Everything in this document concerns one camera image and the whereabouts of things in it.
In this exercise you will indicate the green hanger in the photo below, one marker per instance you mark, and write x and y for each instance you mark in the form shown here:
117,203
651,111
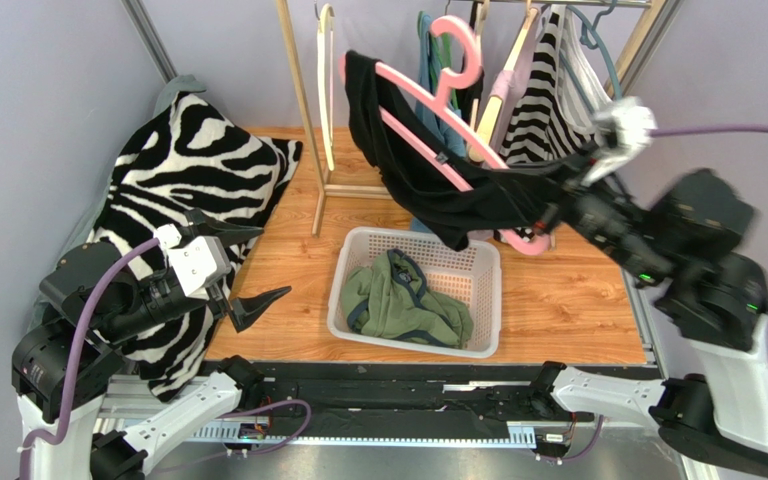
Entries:
438,55

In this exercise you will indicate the cream plastic hanger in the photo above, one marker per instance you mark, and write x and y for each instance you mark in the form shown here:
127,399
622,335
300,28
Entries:
324,74

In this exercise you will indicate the teal wire hanger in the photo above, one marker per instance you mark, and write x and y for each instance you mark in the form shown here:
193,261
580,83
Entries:
579,33

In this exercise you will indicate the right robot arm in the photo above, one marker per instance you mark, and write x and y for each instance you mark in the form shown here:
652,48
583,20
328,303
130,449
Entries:
717,299

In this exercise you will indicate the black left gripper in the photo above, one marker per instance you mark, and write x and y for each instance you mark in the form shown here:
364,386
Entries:
226,232

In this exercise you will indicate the lilac ribbed tank top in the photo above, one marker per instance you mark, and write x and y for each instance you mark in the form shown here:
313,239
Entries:
511,83

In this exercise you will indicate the black mounting rail base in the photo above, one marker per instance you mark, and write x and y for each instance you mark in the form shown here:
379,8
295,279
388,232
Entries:
401,404

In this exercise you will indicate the wooden clothes rack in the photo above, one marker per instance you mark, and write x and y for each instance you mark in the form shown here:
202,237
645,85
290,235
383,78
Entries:
623,72

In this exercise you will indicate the wooden hanger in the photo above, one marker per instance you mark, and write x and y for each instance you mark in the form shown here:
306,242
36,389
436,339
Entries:
481,121

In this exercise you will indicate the blue ribbed tank top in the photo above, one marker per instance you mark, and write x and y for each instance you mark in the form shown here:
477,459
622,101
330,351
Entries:
430,120

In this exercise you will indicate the green tank top navy trim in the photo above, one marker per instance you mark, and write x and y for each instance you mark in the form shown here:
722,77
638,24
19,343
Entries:
391,299

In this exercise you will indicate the pink hanger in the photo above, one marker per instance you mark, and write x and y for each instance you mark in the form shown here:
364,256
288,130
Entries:
438,102

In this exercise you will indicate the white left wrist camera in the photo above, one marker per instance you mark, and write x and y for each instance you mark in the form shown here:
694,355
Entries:
197,264

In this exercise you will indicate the zebra print blanket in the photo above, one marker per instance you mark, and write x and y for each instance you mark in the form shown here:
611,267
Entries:
189,156

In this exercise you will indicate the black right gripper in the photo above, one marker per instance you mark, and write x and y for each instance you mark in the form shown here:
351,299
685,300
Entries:
572,197

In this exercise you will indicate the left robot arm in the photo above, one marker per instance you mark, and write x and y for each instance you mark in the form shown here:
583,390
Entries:
100,299

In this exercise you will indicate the black white striped tank top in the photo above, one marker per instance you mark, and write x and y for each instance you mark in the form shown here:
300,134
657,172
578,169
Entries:
548,122

